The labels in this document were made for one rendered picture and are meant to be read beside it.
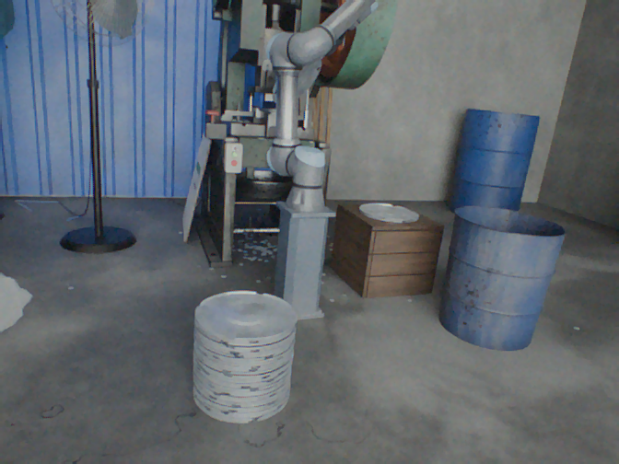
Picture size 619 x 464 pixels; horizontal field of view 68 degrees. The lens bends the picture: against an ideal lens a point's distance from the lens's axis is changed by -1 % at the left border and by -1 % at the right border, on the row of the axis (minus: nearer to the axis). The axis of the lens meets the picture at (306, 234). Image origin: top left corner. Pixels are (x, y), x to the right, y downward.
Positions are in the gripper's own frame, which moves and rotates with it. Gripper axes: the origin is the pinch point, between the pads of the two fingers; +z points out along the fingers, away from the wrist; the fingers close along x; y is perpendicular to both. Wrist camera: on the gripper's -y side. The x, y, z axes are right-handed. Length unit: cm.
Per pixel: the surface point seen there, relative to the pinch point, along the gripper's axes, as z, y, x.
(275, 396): 46, 104, 92
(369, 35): -23.6, -20.4, 5.1
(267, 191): 64, -15, 31
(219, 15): 27, -16, -53
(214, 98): 64, -32, -31
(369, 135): 37, -194, 29
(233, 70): 44, -31, -34
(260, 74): 29.2, -17.2, -17.1
